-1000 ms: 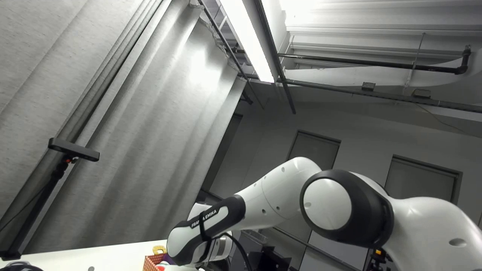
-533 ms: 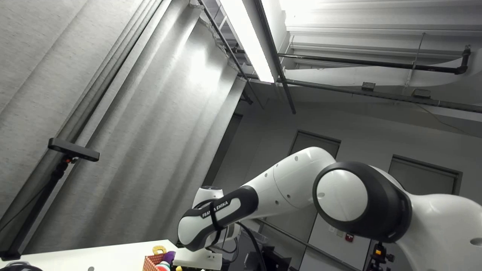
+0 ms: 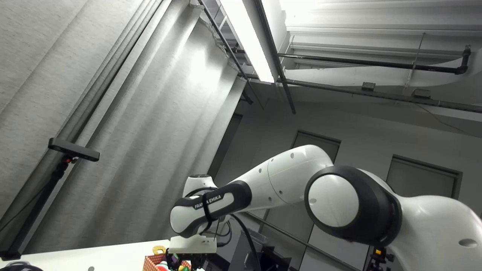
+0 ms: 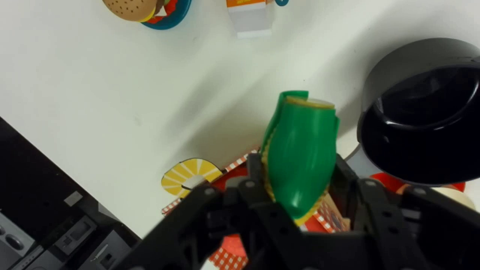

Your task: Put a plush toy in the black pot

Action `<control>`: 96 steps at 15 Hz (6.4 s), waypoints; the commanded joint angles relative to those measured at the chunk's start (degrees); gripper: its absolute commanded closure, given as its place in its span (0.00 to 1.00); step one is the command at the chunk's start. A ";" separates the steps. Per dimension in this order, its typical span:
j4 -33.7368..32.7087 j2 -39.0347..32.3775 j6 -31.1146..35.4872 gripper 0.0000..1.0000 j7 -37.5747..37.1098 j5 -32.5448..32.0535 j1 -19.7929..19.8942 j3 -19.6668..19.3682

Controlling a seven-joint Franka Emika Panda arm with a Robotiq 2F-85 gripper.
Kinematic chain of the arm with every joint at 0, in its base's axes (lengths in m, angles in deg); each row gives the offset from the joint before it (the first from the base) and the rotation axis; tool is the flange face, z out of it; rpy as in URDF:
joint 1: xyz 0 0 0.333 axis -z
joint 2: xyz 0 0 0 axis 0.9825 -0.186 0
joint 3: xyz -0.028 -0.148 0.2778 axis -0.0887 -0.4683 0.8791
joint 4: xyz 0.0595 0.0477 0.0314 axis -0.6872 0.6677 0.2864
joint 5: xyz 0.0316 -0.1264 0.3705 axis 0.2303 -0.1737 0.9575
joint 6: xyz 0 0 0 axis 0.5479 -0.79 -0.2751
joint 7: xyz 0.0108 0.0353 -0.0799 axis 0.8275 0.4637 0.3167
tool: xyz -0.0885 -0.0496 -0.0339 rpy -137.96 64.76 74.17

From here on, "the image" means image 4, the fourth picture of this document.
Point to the orange juice carton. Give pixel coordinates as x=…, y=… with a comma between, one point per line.
x=249, y=20

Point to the checkered open toy box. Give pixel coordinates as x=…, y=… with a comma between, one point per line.
x=231, y=255

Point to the toy hamburger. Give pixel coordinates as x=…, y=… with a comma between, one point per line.
x=129, y=9

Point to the black rectangular toy appliance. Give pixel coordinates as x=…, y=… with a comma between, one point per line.
x=39, y=210

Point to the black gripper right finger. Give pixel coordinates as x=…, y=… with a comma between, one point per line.
x=399, y=215

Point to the teal round plate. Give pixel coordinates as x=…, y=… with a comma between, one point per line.
x=177, y=12

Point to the black pot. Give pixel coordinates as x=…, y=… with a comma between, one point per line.
x=414, y=140

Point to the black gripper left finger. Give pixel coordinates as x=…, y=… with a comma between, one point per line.
x=200, y=219

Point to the yellow lemon slice toy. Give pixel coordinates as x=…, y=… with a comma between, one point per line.
x=188, y=173

